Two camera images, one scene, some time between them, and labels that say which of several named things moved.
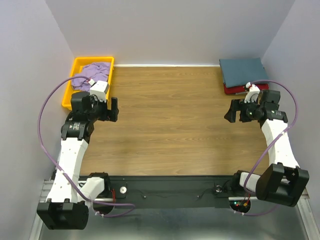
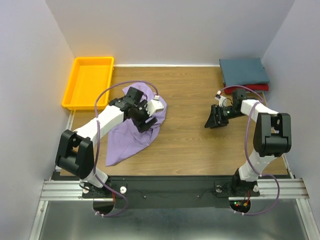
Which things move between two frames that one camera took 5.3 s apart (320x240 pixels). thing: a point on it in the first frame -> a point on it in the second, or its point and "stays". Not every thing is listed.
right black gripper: (237, 104) -> (215, 121)
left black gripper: (108, 115) -> (143, 127)
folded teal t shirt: (238, 72) stays
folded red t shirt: (238, 89) stays
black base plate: (170, 192) stays
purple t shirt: (98, 71) -> (124, 137)
